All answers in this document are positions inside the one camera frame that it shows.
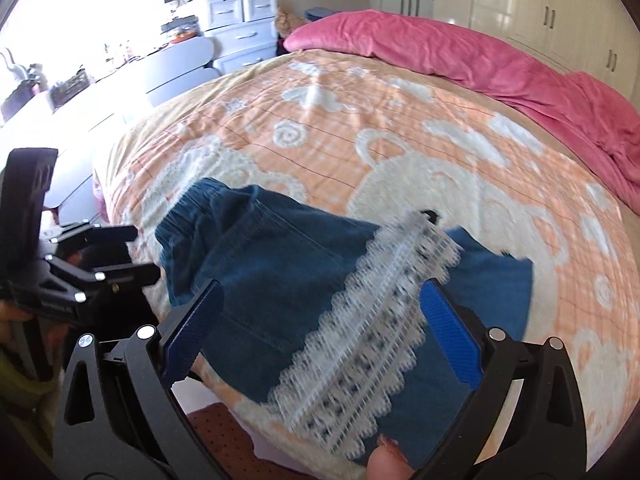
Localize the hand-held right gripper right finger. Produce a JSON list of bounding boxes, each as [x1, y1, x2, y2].
[[415, 279, 587, 480]]

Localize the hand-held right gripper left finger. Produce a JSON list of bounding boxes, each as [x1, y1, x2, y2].
[[52, 279, 228, 480]]

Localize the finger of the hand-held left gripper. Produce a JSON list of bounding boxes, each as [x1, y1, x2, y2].
[[50, 224, 139, 261], [45, 254, 162, 306]]

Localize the blue denim skirt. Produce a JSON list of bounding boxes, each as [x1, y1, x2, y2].
[[154, 177, 535, 468]]

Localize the person's left hand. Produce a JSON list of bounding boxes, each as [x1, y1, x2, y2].
[[0, 302, 33, 331]]

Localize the person's right hand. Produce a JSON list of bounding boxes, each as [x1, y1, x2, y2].
[[367, 435, 417, 480]]

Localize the brown dotted mat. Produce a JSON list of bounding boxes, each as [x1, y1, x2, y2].
[[187, 402, 261, 480]]

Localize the black box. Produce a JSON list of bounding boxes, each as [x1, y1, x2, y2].
[[50, 71, 92, 107]]

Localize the bed with peach lace cover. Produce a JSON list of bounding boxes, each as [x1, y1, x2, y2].
[[92, 47, 626, 476]]

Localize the white drawer chest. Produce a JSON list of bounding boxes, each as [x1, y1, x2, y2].
[[200, 0, 281, 76]]

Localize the pink duvet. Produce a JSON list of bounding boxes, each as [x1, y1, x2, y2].
[[282, 9, 640, 206]]

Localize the tan plush toy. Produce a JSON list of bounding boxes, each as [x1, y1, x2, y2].
[[276, 10, 307, 52]]

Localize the white wardrobe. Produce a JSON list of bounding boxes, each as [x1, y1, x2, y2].
[[470, 0, 640, 96]]

